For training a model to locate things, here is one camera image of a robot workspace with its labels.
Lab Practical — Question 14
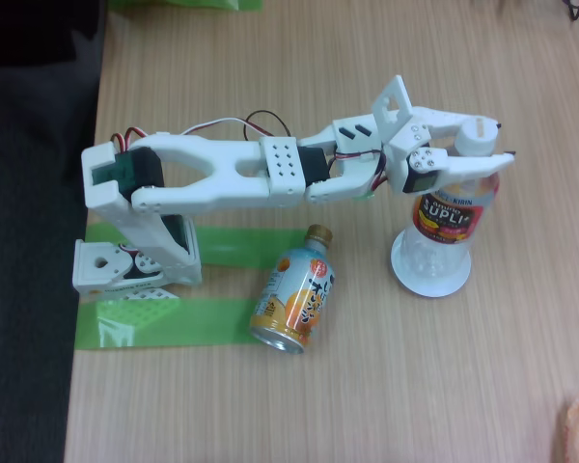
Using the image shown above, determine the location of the long green tape strip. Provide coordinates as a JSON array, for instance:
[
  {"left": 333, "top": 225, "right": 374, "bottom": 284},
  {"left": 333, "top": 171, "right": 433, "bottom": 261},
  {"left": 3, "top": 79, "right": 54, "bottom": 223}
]
[{"left": 74, "top": 297, "right": 266, "bottom": 351}]

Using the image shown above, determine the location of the clear plastic bottle red label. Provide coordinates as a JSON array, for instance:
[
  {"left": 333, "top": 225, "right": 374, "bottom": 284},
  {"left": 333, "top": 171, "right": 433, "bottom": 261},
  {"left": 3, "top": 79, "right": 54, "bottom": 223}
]
[{"left": 390, "top": 118, "right": 503, "bottom": 286}]

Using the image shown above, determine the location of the white round plate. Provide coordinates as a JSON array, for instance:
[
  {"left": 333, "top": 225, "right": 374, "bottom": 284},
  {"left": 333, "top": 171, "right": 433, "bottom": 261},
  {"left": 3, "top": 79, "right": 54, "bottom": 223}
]
[{"left": 389, "top": 229, "right": 473, "bottom": 298}]

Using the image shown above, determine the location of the orange juice bottle can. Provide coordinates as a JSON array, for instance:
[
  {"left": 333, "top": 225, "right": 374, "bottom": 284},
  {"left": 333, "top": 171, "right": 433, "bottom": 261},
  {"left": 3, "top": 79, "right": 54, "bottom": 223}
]
[{"left": 249, "top": 224, "right": 334, "bottom": 356}]

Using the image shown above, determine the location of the short green tape strip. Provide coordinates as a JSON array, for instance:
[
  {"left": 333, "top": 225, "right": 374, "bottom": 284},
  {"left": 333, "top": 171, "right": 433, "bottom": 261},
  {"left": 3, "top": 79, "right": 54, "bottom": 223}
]
[{"left": 85, "top": 221, "right": 315, "bottom": 269}]

